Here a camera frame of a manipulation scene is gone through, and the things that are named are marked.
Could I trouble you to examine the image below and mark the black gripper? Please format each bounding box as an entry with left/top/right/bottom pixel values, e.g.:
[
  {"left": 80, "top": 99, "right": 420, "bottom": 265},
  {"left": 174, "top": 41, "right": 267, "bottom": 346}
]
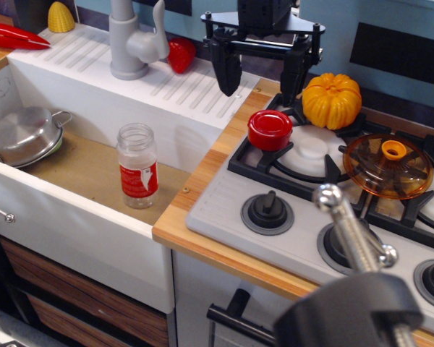
[{"left": 201, "top": 1, "right": 326, "bottom": 107}]

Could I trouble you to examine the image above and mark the red round cap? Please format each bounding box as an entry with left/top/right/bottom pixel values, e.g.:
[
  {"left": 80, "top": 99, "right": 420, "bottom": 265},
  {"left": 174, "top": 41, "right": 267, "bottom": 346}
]
[{"left": 247, "top": 110, "right": 293, "bottom": 151}]

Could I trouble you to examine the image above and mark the yellow toy pumpkin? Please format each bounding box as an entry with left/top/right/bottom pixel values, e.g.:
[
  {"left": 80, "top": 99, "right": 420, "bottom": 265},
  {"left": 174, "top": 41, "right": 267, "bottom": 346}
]
[{"left": 302, "top": 73, "right": 362, "bottom": 130}]

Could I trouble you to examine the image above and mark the red toy strawberry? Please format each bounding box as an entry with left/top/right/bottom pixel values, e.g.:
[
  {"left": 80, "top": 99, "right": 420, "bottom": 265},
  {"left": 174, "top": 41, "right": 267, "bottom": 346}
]
[{"left": 167, "top": 38, "right": 196, "bottom": 74}]

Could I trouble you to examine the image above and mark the grey toy faucet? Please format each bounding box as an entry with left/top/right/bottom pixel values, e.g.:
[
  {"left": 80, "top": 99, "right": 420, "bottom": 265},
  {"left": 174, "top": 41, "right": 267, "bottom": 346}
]
[{"left": 109, "top": 0, "right": 169, "bottom": 80}]

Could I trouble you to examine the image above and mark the grey toy stove top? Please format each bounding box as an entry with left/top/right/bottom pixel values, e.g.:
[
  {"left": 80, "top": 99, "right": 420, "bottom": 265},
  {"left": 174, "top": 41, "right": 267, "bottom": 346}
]
[{"left": 186, "top": 105, "right": 434, "bottom": 332}]

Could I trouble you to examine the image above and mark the black left stove knob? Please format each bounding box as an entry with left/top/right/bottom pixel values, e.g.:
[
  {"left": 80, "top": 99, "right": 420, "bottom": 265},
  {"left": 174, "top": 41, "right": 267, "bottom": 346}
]
[{"left": 240, "top": 190, "right": 294, "bottom": 236}]

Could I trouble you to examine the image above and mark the clear plastic jar red label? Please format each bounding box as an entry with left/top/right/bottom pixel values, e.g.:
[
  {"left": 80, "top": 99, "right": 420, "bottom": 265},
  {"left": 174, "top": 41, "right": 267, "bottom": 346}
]
[{"left": 116, "top": 123, "right": 159, "bottom": 209}]

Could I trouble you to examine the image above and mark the orange transparent pot lid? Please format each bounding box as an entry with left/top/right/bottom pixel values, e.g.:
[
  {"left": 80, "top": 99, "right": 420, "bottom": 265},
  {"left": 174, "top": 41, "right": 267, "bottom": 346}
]
[{"left": 343, "top": 134, "right": 433, "bottom": 200}]

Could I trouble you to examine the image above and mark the black burner grate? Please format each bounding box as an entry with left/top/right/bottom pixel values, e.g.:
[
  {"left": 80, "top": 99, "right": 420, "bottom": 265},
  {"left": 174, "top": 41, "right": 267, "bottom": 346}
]
[{"left": 228, "top": 113, "right": 434, "bottom": 249}]

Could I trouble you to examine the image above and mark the black middle stove knob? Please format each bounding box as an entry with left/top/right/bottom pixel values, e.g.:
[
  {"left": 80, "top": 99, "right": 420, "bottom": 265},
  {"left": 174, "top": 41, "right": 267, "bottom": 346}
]
[{"left": 317, "top": 218, "right": 384, "bottom": 276}]

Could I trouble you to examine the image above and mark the yellow toy corn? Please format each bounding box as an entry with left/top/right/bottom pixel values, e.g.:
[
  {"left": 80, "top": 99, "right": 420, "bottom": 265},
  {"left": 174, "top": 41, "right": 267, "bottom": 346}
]
[{"left": 48, "top": 1, "right": 75, "bottom": 33}]

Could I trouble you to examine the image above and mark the white toy sink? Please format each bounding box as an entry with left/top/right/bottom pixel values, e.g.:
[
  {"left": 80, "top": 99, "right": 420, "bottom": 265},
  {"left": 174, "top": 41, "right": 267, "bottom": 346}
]
[{"left": 0, "top": 25, "right": 258, "bottom": 314}]

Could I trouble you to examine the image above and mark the steel toy pot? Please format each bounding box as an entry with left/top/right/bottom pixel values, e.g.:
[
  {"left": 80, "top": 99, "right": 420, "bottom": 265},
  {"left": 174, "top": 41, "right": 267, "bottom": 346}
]
[{"left": 0, "top": 106, "right": 73, "bottom": 168}]

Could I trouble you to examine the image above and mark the red toy chili pepper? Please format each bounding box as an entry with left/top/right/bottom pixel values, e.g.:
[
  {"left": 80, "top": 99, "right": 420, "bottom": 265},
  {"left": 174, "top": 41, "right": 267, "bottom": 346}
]
[{"left": 0, "top": 23, "right": 51, "bottom": 50}]

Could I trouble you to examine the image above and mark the metal clamp with screw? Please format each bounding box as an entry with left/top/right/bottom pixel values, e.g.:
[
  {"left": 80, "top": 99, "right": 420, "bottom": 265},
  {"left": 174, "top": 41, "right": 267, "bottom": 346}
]
[{"left": 274, "top": 184, "right": 423, "bottom": 346}]

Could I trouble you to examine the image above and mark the wooden drawer front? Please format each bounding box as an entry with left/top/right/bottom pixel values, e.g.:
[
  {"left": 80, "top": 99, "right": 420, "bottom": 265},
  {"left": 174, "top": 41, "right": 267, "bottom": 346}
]
[{"left": 0, "top": 236, "right": 172, "bottom": 346}]

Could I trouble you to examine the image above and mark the black oven door handle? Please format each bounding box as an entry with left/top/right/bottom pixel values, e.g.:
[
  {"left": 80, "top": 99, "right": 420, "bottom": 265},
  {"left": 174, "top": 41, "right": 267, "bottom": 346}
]
[{"left": 206, "top": 288, "right": 276, "bottom": 346}]

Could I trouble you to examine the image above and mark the metal towel rail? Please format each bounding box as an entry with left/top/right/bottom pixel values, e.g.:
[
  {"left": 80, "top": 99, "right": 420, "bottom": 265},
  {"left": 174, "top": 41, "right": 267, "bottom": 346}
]
[{"left": 0, "top": 209, "right": 16, "bottom": 223}]

